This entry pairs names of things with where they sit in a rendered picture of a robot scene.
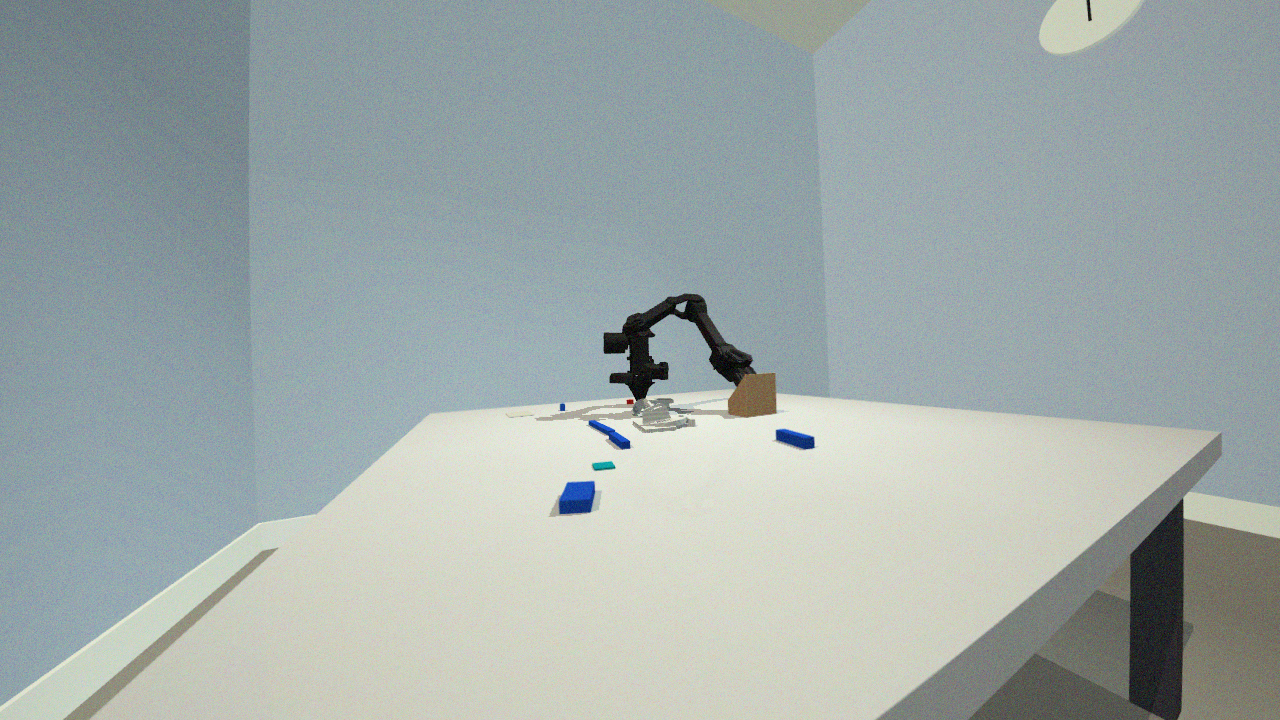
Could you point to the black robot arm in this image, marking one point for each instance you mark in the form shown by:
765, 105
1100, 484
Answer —
731, 363

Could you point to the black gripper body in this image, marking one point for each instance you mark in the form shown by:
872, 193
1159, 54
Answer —
630, 376

